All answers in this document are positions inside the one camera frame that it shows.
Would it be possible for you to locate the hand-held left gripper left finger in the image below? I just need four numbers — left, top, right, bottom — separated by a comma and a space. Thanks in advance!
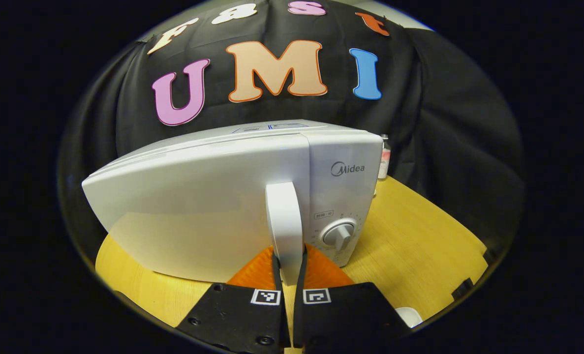
175, 244, 291, 354

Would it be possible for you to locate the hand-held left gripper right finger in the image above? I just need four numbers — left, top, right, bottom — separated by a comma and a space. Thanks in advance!
293, 243, 413, 354

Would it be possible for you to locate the white microwave oven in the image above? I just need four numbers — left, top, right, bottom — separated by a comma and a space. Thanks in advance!
82, 119, 384, 287

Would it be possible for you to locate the white square plate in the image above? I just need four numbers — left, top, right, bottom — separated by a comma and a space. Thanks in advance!
395, 307, 424, 328

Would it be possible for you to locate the small pink label bottle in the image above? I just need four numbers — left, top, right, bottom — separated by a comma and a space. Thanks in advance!
378, 134, 392, 180

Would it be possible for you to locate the black backdrop cloth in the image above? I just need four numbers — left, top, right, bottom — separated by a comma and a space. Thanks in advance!
58, 0, 526, 256

